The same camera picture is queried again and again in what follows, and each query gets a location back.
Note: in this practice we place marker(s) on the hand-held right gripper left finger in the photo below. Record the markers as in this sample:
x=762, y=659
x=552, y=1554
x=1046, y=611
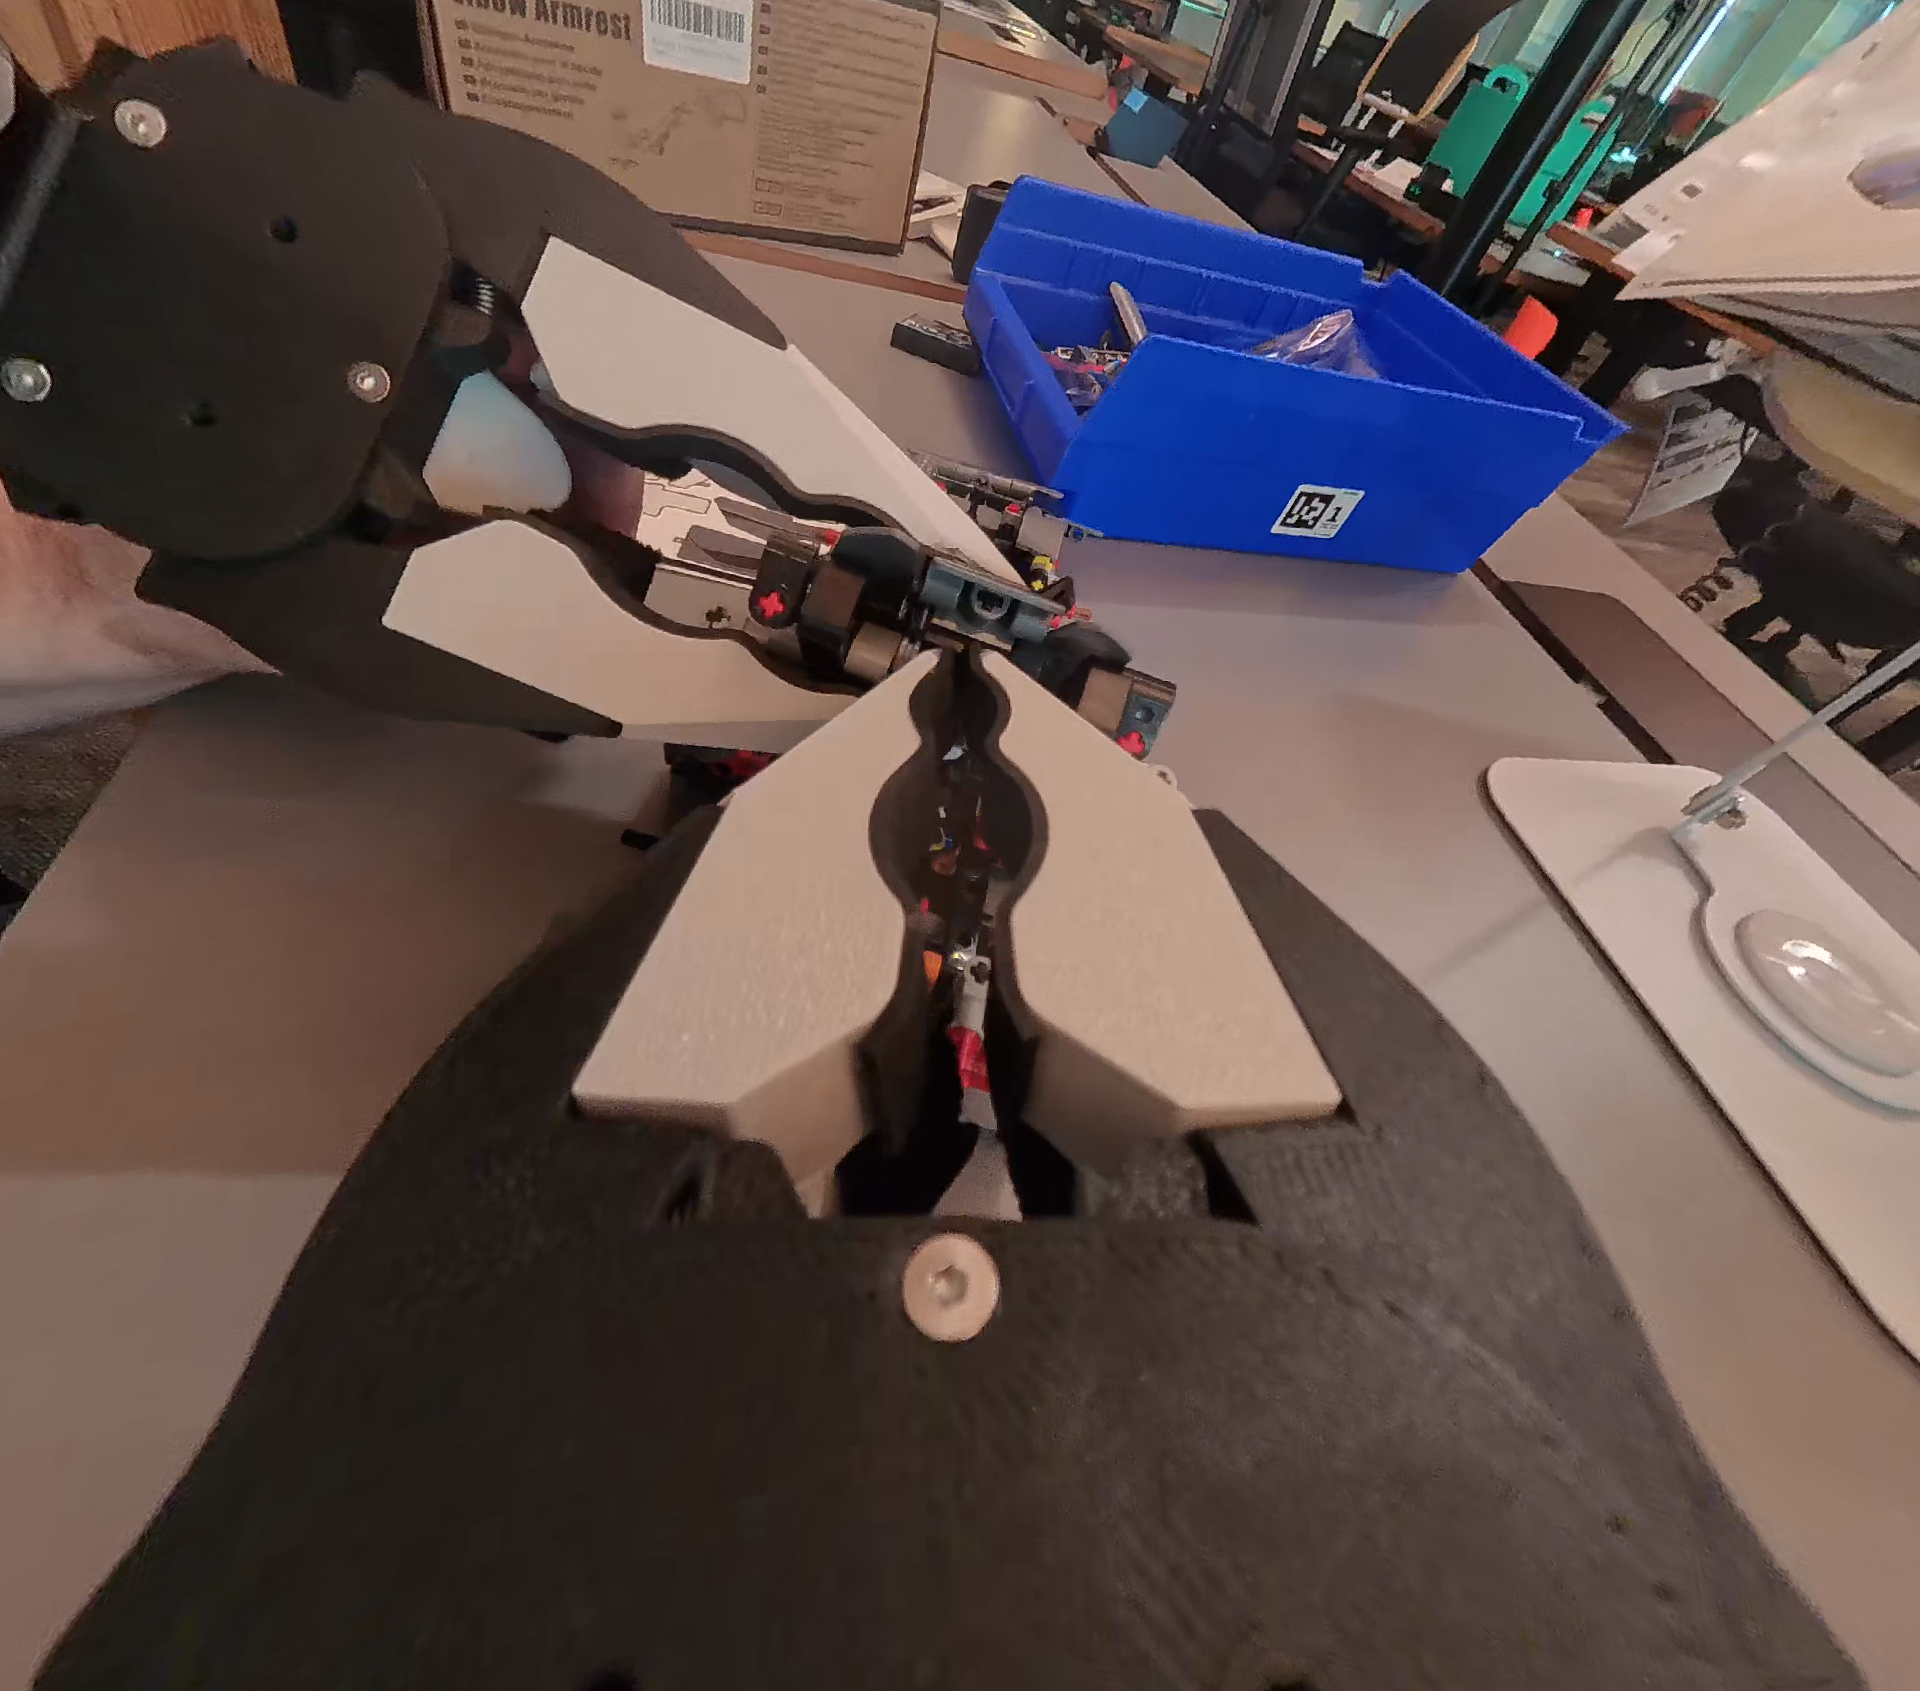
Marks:
x=750, y=957

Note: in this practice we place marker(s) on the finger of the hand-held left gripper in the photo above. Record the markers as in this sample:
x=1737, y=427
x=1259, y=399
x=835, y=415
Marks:
x=721, y=371
x=524, y=627

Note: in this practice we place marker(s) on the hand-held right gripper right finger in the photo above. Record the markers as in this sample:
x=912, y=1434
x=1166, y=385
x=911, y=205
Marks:
x=1154, y=957

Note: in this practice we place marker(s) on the small grey lego subassembly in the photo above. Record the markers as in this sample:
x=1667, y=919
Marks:
x=849, y=605

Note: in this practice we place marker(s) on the person's left forearm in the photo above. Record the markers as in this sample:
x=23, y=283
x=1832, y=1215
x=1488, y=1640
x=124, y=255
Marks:
x=74, y=627

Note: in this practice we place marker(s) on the loose lego pieces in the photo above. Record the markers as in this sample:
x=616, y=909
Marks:
x=1081, y=369

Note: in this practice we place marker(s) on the grey lego panel piece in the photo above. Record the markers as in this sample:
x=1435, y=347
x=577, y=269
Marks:
x=1128, y=315

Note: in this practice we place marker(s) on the small black box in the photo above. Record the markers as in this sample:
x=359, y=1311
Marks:
x=939, y=347

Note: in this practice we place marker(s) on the brown printed cardboard box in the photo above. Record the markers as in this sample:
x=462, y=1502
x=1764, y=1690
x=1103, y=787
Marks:
x=840, y=117

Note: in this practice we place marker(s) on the white book stand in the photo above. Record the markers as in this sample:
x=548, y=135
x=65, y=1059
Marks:
x=1621, y=913

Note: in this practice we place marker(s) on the blue plastic bin with tag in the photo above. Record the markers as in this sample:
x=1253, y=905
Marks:
x=1200, y=447

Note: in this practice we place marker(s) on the small blue box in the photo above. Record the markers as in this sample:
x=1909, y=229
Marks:
x=1146, y=129

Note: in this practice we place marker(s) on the clear plastic bag of parts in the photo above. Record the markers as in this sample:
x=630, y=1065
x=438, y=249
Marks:
x=1305, y=341

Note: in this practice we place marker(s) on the hanging printed paper sheet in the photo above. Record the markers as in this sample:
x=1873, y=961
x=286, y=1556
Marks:
x=1689, y=455

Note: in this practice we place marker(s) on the black metal pole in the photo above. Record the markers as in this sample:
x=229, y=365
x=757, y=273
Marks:
x=1621, y=27

